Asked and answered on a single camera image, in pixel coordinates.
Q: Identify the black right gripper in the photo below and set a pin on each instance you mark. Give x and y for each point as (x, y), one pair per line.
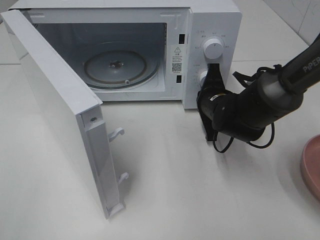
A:
(216, 107)

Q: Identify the pink round plate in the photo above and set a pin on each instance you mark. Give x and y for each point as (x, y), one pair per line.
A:
(310, 166)

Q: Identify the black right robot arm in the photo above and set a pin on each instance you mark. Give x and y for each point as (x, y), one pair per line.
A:
(268, 95)

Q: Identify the lower white microwave knob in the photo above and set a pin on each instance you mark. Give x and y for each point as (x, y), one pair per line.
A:
(202, 76)

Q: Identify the white microwave knob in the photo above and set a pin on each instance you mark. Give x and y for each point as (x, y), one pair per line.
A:
(213, 48)
(202, 76)

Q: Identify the upper white microwave knob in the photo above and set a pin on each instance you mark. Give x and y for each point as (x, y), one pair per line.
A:
(213, 48)

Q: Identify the white microwave oven body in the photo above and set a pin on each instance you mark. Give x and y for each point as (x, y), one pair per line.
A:
(173, 31)

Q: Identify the glass microwave turntable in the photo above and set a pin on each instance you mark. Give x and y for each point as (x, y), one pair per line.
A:
(118, 69)

